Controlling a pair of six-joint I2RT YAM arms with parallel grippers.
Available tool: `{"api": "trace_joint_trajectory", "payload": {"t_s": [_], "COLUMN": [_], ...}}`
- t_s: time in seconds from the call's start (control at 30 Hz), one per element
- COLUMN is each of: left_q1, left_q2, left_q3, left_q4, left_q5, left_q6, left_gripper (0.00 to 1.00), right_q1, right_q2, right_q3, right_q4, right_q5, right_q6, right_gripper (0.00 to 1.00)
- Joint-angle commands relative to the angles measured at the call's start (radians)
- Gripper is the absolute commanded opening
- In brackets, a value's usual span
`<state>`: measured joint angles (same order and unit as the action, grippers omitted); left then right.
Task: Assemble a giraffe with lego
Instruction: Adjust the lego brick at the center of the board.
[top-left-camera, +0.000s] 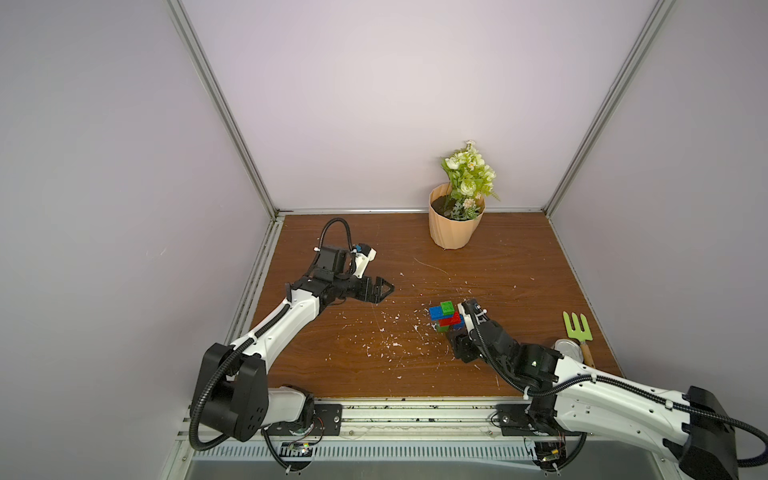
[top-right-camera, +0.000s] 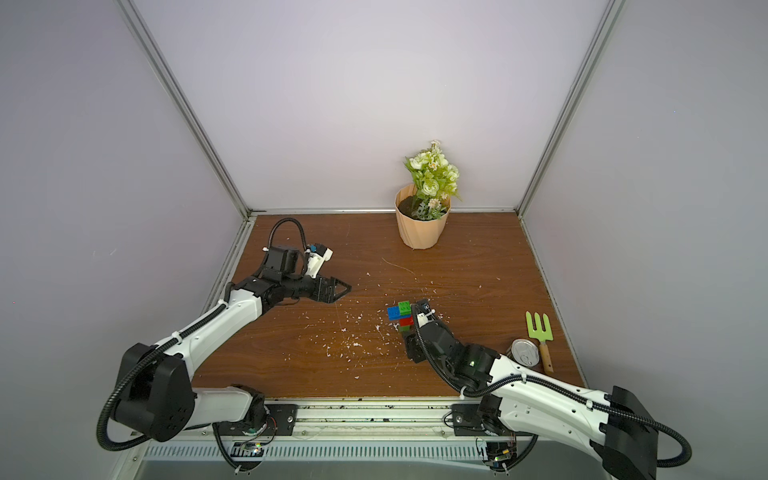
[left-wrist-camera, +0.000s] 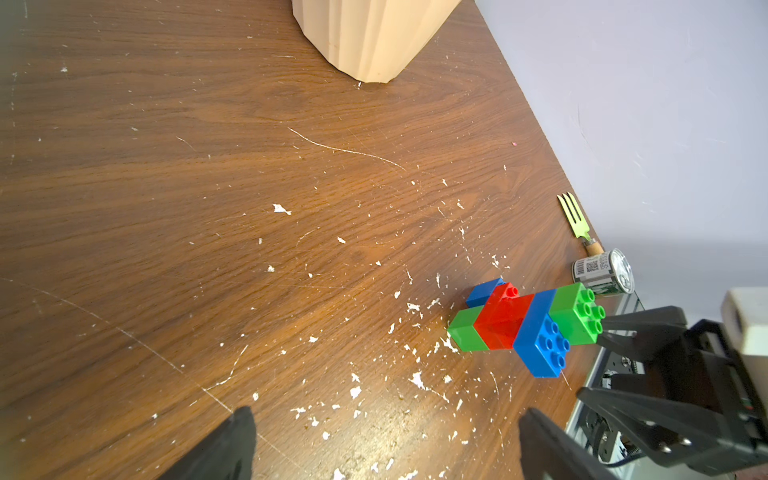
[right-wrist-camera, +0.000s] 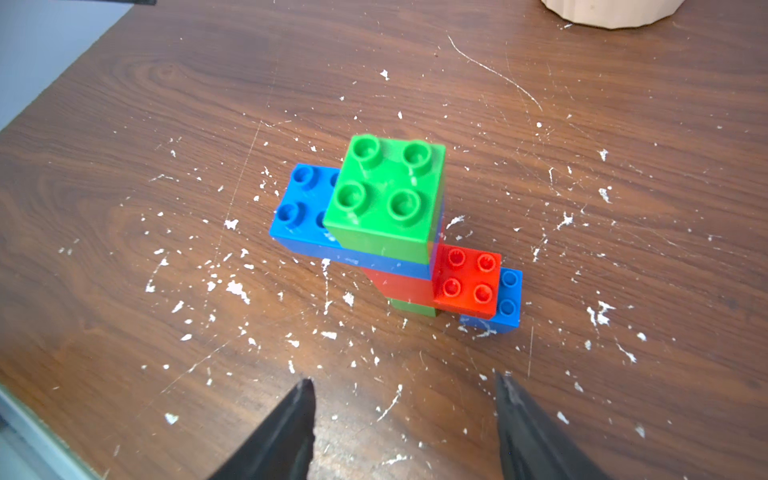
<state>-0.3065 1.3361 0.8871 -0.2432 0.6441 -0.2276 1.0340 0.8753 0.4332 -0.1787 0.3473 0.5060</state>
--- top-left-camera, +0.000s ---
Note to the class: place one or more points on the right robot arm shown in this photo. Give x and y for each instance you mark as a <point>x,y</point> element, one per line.
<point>563,396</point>

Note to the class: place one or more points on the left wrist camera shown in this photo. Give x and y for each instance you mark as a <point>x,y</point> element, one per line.
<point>333,263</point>

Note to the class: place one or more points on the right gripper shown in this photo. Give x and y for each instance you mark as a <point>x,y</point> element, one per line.
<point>471,327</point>

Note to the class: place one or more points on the long red lego brick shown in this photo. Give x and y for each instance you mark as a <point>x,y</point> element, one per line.
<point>456,318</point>

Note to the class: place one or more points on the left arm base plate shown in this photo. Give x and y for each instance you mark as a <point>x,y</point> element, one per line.
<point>318,419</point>

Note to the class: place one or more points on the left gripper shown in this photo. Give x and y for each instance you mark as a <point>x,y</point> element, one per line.
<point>373,296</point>

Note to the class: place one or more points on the long blue lego brick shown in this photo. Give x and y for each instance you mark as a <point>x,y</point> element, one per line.
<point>436,313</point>

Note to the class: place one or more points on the aluminium front rail frame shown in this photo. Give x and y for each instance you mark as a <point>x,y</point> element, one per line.
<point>472,429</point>

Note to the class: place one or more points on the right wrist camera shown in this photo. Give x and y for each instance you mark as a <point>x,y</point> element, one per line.
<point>474,317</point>

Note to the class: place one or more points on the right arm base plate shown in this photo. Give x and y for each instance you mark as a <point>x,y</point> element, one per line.
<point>521,419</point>

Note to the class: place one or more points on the green white artificial flowers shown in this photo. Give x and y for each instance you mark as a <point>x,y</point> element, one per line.
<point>471,180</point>

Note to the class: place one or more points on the beige ribbed flower pot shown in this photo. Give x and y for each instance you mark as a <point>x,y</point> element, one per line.
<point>447,233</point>

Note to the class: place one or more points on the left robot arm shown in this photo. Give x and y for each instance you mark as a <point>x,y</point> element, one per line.
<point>232,397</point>

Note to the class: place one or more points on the metal tin can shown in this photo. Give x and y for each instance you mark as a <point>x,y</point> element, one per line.
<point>569,348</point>

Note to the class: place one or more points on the green garden fork toy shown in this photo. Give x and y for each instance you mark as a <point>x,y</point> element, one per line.
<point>578,329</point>

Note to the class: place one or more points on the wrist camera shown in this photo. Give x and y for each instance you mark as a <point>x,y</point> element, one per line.
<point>474,317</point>
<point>333,263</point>

